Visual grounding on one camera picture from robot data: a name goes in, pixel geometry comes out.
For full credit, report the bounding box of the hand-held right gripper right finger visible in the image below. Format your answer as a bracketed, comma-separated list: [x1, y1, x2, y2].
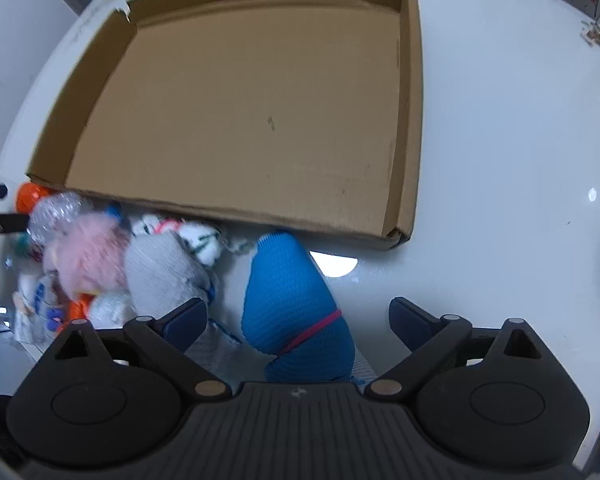
[365, 296, 548, 402]

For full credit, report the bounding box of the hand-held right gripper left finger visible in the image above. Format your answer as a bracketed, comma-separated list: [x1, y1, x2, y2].
[44, 297, 233, 403]

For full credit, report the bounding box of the orange plastic bundle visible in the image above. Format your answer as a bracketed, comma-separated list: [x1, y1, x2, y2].
[15, 182, 54, 214]
[56, 294, 92, 335]

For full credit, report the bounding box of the bubble wrap bundle purple scrunchie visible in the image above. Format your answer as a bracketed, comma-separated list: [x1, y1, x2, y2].
[27, 191, 94, 251]

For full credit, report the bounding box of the white green-printed bundle pink band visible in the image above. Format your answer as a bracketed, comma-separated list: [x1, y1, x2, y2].
[131, 212, 255, 267]

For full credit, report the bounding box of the pink fluffy pom-pom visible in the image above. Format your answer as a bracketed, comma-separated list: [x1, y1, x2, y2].
[45, 212, 131, 297]

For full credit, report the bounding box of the white pale-blue bundle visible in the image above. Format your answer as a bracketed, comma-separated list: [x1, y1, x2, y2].
[11, 271, 67, 347]

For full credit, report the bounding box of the blue sock roll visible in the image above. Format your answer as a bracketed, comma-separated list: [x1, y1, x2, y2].
[242, 231, 356, 384]

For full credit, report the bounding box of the shallow cardboard box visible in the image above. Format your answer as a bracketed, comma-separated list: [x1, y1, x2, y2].
[26, 0, 425, 253]

